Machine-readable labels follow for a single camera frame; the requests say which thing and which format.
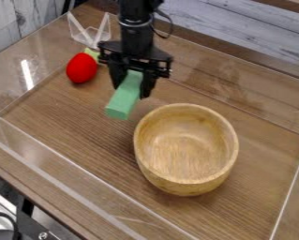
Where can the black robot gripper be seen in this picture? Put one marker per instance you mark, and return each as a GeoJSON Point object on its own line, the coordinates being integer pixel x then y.
{"type": "Point", "coordinates": [135, 53]}

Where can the green rectangular block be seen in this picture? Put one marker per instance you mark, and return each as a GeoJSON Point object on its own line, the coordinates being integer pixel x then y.
{"type": "Point", "coordinates": [125, 96]}

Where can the light wooden bowl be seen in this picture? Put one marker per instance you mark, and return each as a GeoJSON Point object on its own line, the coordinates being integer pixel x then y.
{"type": "Point", "coordinates": [186, 148]}

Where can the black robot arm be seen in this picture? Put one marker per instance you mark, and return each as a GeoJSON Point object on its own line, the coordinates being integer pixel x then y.
{"type": "Point", "coordinates": [138, 11]}

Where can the red plush strawberry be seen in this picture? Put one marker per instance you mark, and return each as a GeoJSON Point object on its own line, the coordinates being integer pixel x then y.
{"type": "Point", "coordinates": [82, 66]}

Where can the clear acrylic corner bracket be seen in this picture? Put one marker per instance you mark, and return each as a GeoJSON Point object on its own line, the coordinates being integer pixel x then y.
{"type": "Point", "coordinates": [90, 36]}

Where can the clear acrylic tray wall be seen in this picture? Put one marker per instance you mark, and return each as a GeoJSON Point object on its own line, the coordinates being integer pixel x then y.
{"type": "Point", "coordinates": [92, 208]}

